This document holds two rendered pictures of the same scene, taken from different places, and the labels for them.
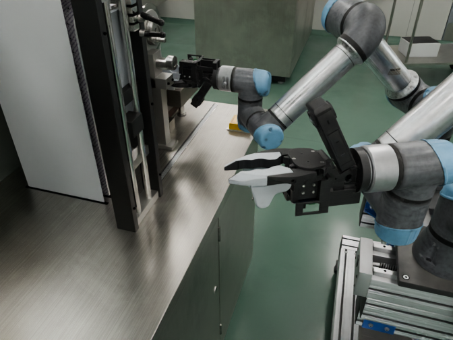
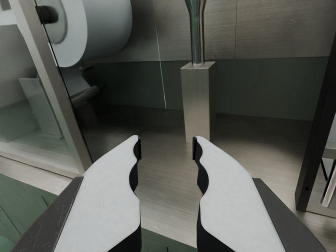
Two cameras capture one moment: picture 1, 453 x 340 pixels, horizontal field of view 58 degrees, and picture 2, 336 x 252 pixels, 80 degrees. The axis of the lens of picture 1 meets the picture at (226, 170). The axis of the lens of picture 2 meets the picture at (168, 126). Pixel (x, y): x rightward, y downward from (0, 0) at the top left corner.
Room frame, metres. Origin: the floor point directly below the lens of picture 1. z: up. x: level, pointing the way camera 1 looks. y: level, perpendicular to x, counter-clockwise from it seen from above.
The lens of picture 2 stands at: (0.52, -0.12, 1.31)
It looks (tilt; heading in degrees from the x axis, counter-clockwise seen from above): 28 degrees down; 101
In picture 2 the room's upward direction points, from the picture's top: 7 degrees counter-clockwise
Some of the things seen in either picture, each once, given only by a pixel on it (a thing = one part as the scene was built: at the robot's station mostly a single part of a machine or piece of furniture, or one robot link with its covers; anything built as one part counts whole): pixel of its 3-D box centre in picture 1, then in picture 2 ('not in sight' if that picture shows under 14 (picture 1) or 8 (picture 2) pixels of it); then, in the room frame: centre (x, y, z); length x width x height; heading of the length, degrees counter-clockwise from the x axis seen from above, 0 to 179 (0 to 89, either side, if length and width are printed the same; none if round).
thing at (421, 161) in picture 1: (417, 165); not in sight; (0.54, -0.31, 1.21); 0.11 x 0.08 x 0.09; 99
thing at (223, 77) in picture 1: (225, 78); not in sight; (1.16, 0.00, 1.11); 0.08 x 0.05 x 0.08; 163
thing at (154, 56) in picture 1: (163, 102); not in sight; (1.12, 0.19, 1.05); 0.06 x 0.05 x 0.31; 73
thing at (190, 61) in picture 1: (200, 73); not in sight; (1.19, 0.08, 1.12); 0.12 x 0.08 x 0.09; 73
